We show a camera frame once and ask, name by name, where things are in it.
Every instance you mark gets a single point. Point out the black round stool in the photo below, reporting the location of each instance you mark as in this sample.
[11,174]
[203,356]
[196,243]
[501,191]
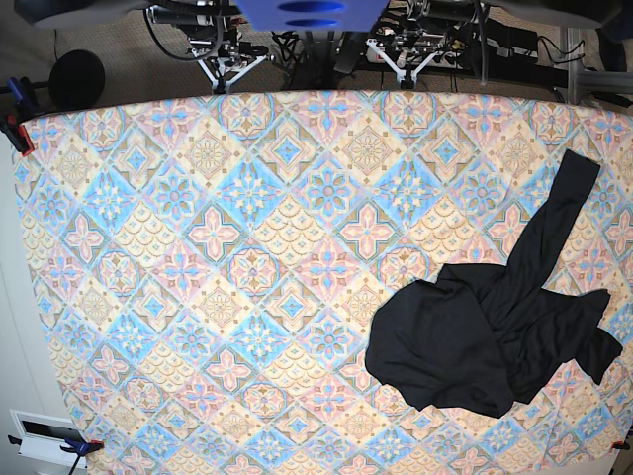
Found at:
[76,81]

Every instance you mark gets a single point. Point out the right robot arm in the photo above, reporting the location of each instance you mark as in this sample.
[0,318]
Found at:
[211,29]

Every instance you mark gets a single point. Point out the blue clamp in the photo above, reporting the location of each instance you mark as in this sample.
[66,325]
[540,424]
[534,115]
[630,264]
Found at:
[74,447]
[24,90]

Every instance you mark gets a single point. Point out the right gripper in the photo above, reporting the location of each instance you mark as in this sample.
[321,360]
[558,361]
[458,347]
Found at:
[237,59]

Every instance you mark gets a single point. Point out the white power strip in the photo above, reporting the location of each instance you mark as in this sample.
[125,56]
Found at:
[413,57]

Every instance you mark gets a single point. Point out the orange clamp bottom right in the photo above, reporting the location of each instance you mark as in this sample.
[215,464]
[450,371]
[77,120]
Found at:
[623,445]

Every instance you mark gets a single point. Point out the blue clamp bottom left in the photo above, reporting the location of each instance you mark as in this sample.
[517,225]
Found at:
[74,447]

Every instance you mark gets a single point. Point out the white floor outlet box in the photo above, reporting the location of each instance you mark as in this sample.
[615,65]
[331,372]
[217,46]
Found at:
[35,425]

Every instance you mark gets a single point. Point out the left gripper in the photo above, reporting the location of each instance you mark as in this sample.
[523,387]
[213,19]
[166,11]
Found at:
[419,40]

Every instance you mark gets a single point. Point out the black t-shirt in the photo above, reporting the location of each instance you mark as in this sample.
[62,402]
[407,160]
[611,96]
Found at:
[482,337]

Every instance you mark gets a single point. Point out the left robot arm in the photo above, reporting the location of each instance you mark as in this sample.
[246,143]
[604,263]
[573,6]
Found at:
[462,36]

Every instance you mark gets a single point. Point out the blue clamp top left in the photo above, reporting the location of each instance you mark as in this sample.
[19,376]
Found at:
[24,90]

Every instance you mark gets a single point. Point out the aluminium frame post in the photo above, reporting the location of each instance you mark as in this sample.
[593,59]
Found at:
[585,83]

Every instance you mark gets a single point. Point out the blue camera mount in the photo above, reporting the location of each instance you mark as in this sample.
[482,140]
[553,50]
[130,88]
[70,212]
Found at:
[312,15]

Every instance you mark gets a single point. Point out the patterned tablecloth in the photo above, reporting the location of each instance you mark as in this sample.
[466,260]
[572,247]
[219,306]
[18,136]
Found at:
[206,271]

